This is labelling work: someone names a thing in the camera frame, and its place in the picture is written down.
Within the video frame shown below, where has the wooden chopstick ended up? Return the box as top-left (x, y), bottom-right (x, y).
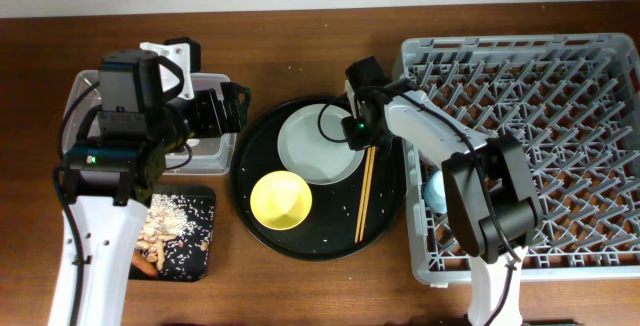
top-left (354, 146), bottom-right (373, 244)
top-left (357, 146), bottom-right (377, 243)

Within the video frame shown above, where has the grey plate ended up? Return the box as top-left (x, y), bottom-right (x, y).
top-left (277, 104), bottom-right (364, 185)

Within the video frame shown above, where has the blue cup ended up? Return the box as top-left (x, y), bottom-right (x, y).
top-left (423, 170), bottom-right (447, 214)

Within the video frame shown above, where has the yellow bowl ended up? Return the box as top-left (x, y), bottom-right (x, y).
top-left (250, 171), bottom-right (313, 231)

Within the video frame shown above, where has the pile of peanut shells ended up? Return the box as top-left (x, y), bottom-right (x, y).
top-left (135, 194), bottom-right (211, 273)

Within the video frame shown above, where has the orange carrot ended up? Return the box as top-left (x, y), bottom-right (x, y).
top-left (131, 251), bottom-right (159, 279)

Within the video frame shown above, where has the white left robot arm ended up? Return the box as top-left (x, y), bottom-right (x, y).
top-left (48, 80), bottom-right (251, 325)

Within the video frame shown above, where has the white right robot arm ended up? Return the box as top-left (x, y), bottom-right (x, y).
top-left (342, 79), bottom-right (543, 325)

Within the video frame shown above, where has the grey dishwasher rack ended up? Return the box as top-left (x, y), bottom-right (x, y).
top-left (392, 33), bottom-right (639, 282)

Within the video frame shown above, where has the clear plastic bin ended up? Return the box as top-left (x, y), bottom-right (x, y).
top-left (62, 70), bottom-right (236, 176)

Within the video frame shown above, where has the round black tray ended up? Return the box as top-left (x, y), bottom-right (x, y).
top-left (230, 96), bottom-right (406, 261)

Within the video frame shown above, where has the black rectangular tray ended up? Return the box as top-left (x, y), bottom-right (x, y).
top-left (129, 184), bottom-right (217, 283)

